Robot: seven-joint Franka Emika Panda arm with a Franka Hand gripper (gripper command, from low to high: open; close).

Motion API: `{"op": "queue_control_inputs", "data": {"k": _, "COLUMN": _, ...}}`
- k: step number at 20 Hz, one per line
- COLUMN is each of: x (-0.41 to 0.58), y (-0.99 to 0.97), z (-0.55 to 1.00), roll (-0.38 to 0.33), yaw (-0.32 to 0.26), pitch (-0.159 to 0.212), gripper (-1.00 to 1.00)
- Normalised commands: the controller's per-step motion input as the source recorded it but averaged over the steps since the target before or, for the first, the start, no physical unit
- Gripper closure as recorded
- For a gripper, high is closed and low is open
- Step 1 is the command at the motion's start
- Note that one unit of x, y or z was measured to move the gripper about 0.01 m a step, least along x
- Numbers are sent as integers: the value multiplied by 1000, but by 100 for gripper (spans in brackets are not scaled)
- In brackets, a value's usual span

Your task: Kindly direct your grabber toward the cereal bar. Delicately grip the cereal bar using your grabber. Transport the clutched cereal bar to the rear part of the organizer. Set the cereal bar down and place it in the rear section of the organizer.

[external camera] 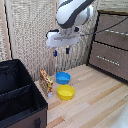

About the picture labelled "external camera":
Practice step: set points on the yellow bowl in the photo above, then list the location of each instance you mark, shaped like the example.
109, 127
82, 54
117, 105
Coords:
65, 92

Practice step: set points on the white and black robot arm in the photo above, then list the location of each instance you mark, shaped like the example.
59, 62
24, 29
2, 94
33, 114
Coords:
71, 11

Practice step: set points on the black fabric storage box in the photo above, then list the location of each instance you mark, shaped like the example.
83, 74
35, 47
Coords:
18, 100

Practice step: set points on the small white cup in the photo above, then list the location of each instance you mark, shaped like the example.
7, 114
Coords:
50, 95

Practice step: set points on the dark brown drawer cabinet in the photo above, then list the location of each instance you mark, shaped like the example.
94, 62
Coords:
110, 46

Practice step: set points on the blue bowl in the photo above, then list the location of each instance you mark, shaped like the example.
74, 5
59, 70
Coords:
63, 78

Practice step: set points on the beige woven folding screen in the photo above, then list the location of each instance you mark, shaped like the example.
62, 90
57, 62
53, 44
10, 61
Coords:
28, 30

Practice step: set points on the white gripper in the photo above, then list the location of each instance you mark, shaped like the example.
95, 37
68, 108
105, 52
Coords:
61, 39

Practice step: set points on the red and yellow cereal bar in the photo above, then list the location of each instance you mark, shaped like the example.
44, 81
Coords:
46, 82

